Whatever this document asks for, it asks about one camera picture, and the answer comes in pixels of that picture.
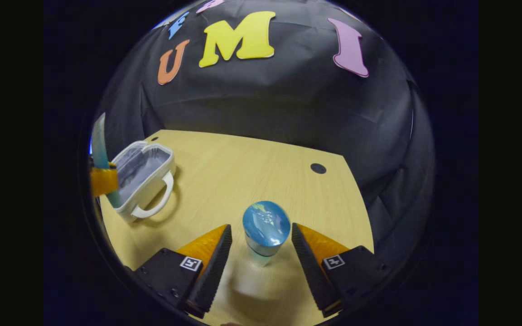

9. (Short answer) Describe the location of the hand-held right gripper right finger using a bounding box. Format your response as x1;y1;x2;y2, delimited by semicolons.
291;222;391;318

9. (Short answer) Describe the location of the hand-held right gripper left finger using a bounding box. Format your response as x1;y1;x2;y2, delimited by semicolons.
133;224;233;319

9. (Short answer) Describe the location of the white and blue tube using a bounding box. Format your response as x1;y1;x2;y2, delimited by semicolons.
91;112;122;209

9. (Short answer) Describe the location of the white suitcase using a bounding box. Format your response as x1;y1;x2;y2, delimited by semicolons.
111;140;178;223

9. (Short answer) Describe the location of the blue capped clear bottle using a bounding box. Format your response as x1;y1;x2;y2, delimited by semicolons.
242;201;291;267

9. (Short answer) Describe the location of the black backdrop cloth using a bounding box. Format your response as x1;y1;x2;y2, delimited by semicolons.
90;0;436;272

